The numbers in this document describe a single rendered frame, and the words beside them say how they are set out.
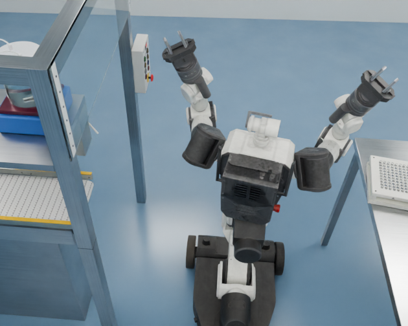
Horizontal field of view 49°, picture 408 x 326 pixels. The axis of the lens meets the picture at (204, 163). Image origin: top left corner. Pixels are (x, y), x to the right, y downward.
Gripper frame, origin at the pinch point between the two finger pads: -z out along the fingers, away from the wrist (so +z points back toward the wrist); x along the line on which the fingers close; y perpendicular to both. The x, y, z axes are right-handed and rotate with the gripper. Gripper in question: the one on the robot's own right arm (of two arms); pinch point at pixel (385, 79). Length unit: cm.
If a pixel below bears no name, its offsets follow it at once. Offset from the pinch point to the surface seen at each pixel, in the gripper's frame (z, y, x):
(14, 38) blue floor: 295, -2, 284
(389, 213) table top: 62, 11, -44
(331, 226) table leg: 140, 31, -42
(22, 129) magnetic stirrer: 38, -92, 68
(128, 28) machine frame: 70, -19, 101
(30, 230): 82, -108, 50
